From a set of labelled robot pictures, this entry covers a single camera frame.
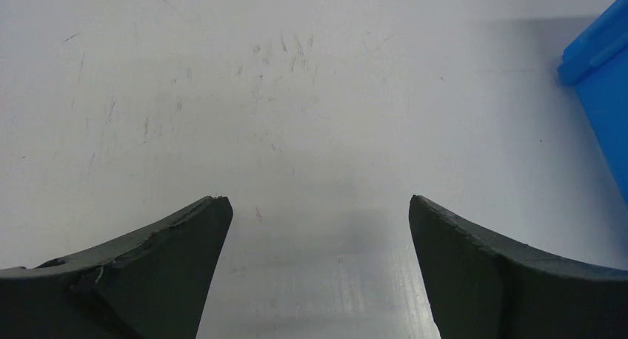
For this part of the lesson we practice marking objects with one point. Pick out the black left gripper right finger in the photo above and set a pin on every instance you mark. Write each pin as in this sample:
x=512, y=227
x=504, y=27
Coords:
x=481, y=284

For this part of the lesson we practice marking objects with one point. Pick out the blue plastic bin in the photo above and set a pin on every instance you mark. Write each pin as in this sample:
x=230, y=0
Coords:
x=595, y=64

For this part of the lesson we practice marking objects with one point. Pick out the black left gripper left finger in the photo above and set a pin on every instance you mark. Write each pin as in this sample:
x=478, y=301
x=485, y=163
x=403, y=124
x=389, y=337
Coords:
x=150, y=283

